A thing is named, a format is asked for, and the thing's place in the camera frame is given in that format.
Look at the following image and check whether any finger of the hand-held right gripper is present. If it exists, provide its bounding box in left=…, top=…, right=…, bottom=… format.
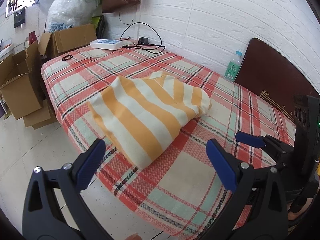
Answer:
left=235, top=131, right=294, bottom=167

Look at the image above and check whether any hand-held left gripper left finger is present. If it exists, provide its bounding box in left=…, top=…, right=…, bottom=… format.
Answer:
left=22, top=138, right=118, bottom=240

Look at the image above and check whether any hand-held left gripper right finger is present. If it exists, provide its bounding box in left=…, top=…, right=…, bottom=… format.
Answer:
left=197, top=138, right=294, bottom=240

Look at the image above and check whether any orange white striped sweater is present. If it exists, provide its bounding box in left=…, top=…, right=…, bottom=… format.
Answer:
left=88, top=71, right=212, bottom=170

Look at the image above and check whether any plaid bed sheet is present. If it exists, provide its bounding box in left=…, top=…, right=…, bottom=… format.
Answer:
left=40, top=39, right=297, bottom=238

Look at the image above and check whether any dark brown headboard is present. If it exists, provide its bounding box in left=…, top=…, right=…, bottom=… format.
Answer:
left=234, top=37, right=320, bottom=130

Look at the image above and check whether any flat cardboard box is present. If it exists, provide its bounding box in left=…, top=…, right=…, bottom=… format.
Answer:
left=23, top=100, right=59, bottom=130

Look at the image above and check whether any green label water bottle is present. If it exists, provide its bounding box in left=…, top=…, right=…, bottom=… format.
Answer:
left=223, top=50, right=243, bottom=83

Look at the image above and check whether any open empty cardboard box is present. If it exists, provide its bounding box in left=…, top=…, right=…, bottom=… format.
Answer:
left=0, top=40, right=47, bottom=120

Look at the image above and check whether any white power strip box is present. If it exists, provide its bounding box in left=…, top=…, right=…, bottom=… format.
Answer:
left=90, top=39, right=125, bottom=50

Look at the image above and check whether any cardboard box with plastic bag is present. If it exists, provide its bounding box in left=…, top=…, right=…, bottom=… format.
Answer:
left=38, top=24, right=97, bottom=58

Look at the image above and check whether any dark green bag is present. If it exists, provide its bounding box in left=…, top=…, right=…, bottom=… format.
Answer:
left=92, top=15, right=105, bottom=38

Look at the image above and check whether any clear plastic bag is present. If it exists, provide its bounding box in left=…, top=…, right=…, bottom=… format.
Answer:
left=46, top=0, right=99, bottom=33

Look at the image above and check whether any window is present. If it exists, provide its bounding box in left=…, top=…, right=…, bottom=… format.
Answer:
left=5, top=0, right=38, bottom=18

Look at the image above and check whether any black charger cable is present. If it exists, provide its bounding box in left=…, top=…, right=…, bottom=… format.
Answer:
left=119, top=22, right=166, bottom=54

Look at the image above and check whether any black wall pouch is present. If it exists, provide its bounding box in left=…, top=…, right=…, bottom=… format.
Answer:
left=14, top=7, right=25, bottom=28

